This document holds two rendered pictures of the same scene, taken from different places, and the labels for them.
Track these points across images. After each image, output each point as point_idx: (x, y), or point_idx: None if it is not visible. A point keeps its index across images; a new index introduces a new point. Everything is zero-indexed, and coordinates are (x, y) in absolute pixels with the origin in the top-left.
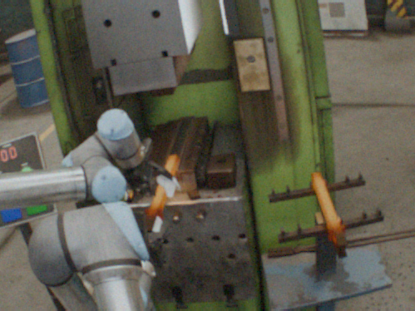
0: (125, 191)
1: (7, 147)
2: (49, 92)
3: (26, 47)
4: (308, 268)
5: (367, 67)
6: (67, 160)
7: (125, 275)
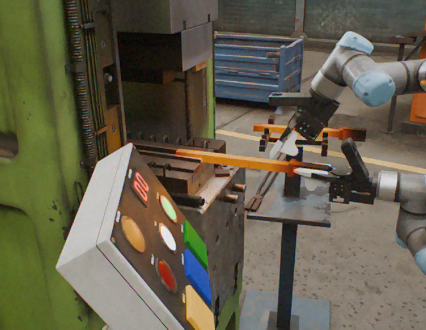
0: (284, 150)
1: (132, 176)
2: (56, 95)
3: None
4: (284, 199)
5: None
6: (385, 74)
7: None
